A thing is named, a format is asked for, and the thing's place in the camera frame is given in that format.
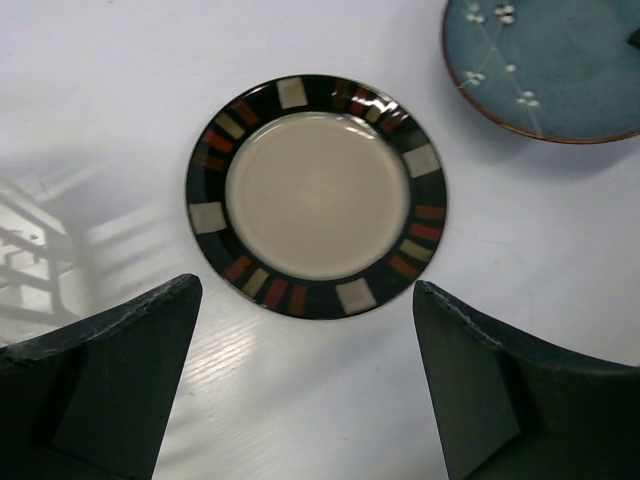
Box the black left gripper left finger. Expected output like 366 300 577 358
1 274 202 479

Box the white plastic dish rack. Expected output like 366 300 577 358
1 178 83 347

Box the black rimmed cream plate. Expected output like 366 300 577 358
185 74 447 320

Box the teal blue floral plate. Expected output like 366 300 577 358
441 0 639 144

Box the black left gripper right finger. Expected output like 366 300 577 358
413 281 639 479

